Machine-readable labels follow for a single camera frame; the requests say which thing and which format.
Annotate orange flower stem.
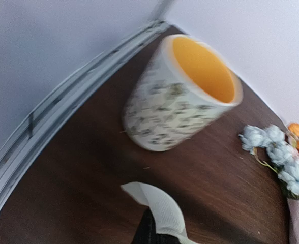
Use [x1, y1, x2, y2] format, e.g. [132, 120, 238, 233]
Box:
[287, 123, 299, 151]

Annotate blue flower bunch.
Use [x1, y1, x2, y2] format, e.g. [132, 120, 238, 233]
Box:
[238, 125, 299, 199]

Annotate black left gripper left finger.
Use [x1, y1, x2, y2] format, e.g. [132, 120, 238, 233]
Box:
[132, 208, 156, 244]

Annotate cream ribbon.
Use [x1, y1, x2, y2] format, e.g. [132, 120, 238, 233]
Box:
[121, 181, 194, 243]

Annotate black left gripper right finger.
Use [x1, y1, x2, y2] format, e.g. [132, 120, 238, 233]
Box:
[156, 234, 181, 244]

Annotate patterned mug yellow inside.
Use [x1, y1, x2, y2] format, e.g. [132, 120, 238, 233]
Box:
[123, 34, 243, 151]

